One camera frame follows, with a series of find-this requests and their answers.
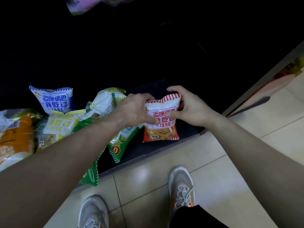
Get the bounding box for black shorts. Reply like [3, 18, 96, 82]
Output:
[169, 204, 230, 228]

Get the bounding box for person's left forearm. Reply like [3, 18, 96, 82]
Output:
[0, 116, 130, 228]

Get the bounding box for person's right hand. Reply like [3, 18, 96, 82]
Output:
[165, 85, 221, 129]

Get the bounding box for orange cardboard panel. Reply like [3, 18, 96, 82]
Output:
[231, 57, 304, 117]

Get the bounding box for grey orange sneaker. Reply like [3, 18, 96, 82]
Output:
[78, 195, 110, 228]
[168, 166, 195, 221]

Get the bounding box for person's left hand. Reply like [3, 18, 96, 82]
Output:
[111, 93, 160, 129]

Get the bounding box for red striped snack packet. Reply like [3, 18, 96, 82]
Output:
[142, 93, 182, 143]

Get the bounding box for pile of striped snack packets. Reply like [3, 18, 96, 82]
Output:
[29, 85, 144, 187]

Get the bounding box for person's right forearm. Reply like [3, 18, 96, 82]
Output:
[205, 111, 304, 228]

